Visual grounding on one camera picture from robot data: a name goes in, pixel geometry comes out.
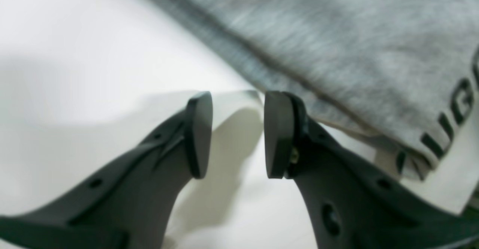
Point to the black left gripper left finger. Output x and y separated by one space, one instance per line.
127 203

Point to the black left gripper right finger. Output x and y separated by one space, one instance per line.
351 203

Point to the grey t-shirt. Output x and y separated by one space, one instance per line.
404 69

